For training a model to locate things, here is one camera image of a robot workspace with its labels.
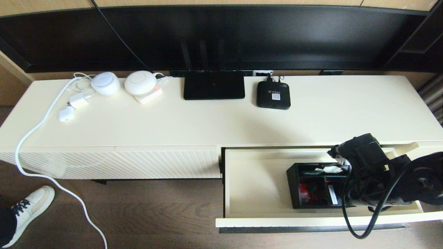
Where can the white sneaker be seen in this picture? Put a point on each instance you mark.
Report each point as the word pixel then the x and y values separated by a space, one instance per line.
pixel 33 204

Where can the white flat charger adapter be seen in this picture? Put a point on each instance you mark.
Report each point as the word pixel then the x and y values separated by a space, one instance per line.
pixel 78 100

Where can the red snack packet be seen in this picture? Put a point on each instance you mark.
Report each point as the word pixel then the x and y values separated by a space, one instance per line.
pixel 306 192

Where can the dark trouser leg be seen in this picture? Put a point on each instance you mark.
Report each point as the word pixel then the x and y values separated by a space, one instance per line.
pixel 6 224

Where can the cream ribbed cabinet door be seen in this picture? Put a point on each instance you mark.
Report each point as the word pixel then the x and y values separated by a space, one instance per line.
pixel 166 162

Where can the small white cube charger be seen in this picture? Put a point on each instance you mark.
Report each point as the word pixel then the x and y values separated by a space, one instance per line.
pixel 66 114

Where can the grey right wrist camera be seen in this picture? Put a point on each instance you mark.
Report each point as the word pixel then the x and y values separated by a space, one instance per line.
pixel 341 154

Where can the cream tv cabinet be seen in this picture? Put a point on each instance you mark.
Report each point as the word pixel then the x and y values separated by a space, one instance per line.
pixel 173 124

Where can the black compartment organizer box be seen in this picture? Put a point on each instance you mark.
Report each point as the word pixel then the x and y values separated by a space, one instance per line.
pixel 293 186

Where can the white pink power strip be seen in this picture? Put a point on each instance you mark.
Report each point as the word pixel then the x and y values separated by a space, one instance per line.
pixel 148 99

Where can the black wall shelf unit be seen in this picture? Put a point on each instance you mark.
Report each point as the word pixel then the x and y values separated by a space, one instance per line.
pixel 429 38

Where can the black router with antennas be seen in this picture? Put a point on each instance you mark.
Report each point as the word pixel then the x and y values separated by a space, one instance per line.
pixel 213 85

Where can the black set-top box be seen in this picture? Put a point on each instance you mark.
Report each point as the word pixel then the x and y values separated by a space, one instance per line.
pixel 273 98

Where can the cream ribbed drawer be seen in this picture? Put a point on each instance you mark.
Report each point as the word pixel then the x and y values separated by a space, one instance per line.
pixel 256 183

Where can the grey curtain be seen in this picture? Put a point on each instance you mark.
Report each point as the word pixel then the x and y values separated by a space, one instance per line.
pixel 432 100

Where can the white wall outlet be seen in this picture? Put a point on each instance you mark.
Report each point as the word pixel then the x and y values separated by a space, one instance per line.
pixel 262 73

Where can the large black television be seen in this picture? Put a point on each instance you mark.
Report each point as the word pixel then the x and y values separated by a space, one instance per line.
pixel 277 34

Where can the white packet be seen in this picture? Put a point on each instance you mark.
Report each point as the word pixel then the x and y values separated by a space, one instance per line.
pixel 330 169

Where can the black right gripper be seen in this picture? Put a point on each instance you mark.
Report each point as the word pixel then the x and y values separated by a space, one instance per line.
pixel 342 195

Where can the white round dome device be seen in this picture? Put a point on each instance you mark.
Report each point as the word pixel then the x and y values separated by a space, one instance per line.
pixel 139 82
pixel 105 84

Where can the green packet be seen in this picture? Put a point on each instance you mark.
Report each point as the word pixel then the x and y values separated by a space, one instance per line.
pixel 309 172

